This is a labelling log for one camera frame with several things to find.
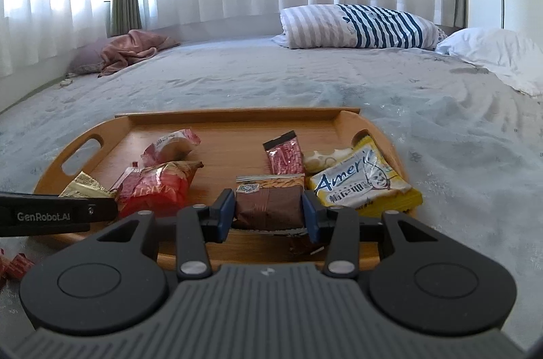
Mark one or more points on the yellow biscuit packet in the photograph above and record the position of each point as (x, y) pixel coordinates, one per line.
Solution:
(360, 181)

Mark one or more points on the purple pillow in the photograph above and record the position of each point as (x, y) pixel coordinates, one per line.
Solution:
(87, 60)

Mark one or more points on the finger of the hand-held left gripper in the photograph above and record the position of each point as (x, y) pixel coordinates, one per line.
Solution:
(104, 209)

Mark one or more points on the white pillow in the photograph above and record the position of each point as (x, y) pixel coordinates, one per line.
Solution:
(496, 53)

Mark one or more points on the white pink cake packet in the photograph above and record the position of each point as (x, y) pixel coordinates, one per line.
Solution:
(172, 145)

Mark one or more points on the red foil snack packet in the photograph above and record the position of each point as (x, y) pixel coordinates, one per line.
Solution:
(286, 157)

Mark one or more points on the light blue bedspread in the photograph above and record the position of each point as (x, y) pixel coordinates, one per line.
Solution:
(445, 130)

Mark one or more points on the dark red bar wrapper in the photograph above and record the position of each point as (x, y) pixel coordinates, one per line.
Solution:
(19, 268)

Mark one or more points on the pink crumpled cloth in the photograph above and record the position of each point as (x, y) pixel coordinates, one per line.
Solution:
(135, 49)

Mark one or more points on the red chip bag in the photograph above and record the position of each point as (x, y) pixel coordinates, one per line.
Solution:
(161, 189)

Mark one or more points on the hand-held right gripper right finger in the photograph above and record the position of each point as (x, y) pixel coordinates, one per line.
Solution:
(312, 219)

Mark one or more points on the small pale trinket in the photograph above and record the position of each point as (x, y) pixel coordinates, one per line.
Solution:
(65, 82)

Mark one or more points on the gold foil snack packet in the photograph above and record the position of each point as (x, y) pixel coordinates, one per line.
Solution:
(85, 185)

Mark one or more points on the brown peanut snack packet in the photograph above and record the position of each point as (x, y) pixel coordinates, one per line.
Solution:
(267, 206)

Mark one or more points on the wooden tray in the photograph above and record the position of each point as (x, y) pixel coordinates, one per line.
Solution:
(229, 138)

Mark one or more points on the cheese print snack packet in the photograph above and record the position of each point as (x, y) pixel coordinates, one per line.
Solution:
(322, 159)

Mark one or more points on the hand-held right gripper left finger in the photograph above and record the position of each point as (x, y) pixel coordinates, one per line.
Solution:
(225, 214)

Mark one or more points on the dark wooden headboard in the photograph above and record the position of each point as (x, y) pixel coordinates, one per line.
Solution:
(445, 32)

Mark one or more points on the striped pillow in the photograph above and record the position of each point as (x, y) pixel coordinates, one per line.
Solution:
(360, 26)

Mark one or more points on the clear red candy packet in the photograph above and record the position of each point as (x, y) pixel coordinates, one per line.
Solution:
(127, 176)

